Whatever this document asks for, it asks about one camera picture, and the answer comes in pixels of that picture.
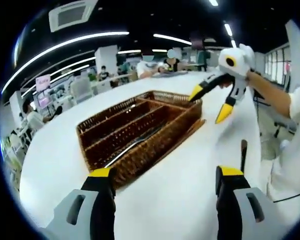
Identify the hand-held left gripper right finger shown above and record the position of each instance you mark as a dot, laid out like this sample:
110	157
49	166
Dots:
245	212

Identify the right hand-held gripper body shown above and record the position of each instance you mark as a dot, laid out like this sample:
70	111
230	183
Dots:
237	65

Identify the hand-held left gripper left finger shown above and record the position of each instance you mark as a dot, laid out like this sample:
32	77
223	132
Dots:
77	212

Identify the brown wicker storage tray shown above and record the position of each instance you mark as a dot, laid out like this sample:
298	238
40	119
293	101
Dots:
140	117

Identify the person's right hand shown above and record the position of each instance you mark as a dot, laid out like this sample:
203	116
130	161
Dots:
223	85

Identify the ceiling light strip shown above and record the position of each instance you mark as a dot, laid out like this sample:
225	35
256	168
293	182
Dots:
65	43
230	35
172	38

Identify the black tripod stand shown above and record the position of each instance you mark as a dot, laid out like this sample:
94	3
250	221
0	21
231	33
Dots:
258	112

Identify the dark cloth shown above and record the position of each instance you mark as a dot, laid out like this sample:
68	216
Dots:
170	74

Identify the dark red hanging screen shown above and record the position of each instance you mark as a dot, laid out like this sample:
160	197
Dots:
198	40

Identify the green potted plant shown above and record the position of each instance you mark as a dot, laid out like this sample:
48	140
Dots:
91	75

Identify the pink sign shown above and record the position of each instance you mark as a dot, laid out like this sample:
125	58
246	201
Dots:
43	82

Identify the ceiling air conditioner vent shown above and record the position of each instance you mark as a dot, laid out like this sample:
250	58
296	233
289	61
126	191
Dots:
72	13

